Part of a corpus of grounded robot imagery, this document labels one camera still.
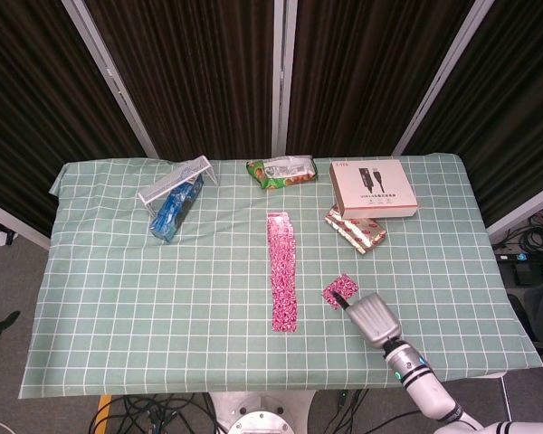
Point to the green silver snack bag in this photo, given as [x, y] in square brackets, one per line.
[282, 172]

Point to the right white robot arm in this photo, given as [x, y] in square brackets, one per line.
[430, 389]

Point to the silver mesh metal rack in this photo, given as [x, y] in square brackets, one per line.
[172, 184]

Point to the white paper scrap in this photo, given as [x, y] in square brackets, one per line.
[2, 238]

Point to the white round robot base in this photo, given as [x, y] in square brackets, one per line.
[262, 413]

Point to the gold foil snack packet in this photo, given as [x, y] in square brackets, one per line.
[359, 233]

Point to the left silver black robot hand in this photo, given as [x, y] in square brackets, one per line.
[0, 323]

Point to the yellow table leg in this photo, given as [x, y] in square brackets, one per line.
[103, 413]

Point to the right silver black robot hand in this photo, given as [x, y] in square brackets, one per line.
[373, 318]

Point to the green white checkered tablecloth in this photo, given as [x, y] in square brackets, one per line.
[163, 316]

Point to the white partition post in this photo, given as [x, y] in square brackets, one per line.
[111, 77]
[282, 77]
[439, 77]

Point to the black power strip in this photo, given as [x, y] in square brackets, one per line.
[525, 257]

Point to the blue snack package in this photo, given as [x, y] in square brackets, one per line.
[174, 210]

